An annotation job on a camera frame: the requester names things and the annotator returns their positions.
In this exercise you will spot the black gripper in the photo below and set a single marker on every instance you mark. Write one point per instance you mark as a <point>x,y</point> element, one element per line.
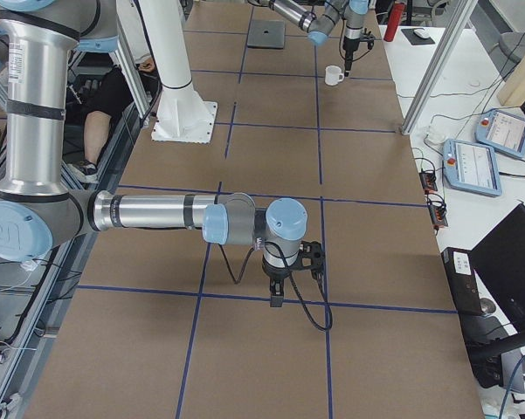
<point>348,47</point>
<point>276,274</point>

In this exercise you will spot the white ceramic cup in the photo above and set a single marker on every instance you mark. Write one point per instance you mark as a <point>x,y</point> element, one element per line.
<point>334,75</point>

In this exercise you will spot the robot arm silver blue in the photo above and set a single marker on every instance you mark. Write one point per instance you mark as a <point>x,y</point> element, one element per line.
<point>352,14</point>
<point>37,211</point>

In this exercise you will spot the grey closed laptop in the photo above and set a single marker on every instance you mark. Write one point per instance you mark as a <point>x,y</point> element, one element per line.
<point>266,34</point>

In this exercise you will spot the black mouse pad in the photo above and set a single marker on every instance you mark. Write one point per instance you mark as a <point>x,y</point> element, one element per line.
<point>414,40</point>

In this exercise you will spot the red cylindrical bottle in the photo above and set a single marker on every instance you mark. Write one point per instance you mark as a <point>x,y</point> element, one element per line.
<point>395,16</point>

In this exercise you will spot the white computer mouse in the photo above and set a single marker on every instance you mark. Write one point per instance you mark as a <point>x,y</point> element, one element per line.
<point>421,33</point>

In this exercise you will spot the white folded cloth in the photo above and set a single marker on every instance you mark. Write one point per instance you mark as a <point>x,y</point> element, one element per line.
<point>433,137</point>

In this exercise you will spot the brown paper table cover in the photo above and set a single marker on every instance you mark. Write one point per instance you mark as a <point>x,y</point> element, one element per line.
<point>164,325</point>

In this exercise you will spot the orange black usb hub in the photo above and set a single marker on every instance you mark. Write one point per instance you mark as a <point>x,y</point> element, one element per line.
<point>428,181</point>
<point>438,217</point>

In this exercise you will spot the near blue teach pendant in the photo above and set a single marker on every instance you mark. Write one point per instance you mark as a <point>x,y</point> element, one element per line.
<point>471,167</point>

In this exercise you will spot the blue teach pendant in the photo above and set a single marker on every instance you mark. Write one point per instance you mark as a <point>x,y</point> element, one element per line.
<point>503,131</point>
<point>471,167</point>

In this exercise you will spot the grey office chair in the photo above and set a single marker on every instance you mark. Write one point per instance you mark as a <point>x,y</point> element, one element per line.
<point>512,45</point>

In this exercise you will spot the far blue teach pendant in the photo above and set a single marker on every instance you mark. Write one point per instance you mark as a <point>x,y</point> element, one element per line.
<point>503,131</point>

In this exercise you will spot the wooden board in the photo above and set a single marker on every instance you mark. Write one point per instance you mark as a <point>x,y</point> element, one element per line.
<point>513,92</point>

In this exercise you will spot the black mini computer box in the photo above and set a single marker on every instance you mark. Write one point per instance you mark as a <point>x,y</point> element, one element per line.
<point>463,285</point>

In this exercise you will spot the black monitor on stand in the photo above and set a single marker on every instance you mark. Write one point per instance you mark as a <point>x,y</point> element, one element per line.
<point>499,260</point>

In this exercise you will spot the seated person white coat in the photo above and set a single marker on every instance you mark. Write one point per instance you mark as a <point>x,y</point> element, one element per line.
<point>113,95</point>

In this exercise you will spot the aluminium frame post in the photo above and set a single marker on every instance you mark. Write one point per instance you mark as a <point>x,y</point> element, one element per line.
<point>450,37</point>

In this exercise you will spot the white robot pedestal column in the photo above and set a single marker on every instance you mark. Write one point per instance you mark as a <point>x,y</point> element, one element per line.
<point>182,115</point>

